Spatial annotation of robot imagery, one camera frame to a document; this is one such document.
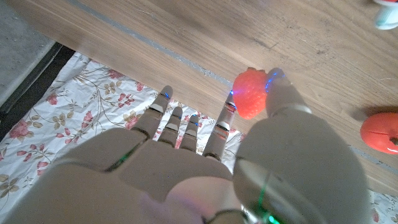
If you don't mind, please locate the white teal toothpaste tube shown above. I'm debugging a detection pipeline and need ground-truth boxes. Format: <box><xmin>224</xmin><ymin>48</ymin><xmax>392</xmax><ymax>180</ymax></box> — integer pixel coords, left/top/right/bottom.
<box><xmin>373</xmin><ymin>0</ymin><xmax>398</xmax><ymax>30</ymax></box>

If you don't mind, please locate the red toy tomato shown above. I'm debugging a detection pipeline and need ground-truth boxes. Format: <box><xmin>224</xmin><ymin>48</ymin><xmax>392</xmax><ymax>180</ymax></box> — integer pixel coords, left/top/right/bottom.
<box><xmin>359</xmin><ymin>112</ymin><xmax>398</xmax><ymax>156</ymax></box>

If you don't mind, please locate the red toy strawberry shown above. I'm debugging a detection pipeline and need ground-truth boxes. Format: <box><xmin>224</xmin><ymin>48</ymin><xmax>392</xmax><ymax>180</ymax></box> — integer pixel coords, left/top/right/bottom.
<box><xmin>232</xmin><ymin>67</ymin><xmax>268</xmax><ymax>120</ymax></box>

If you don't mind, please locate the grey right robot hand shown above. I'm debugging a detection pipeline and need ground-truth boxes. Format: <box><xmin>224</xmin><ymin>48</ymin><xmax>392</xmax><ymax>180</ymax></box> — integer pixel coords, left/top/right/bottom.
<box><xmin>2</xmin><ymin>67</ymin><xmax>374</xmax><ymax>224</ymax></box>

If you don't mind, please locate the floral curtain backdrop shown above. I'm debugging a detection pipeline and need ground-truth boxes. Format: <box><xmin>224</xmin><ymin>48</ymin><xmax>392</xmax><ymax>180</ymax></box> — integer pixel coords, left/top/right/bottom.
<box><xmin>0</xmin><ymin>51</ymin><xmax>398</xmax><ymax>224</ymax></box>

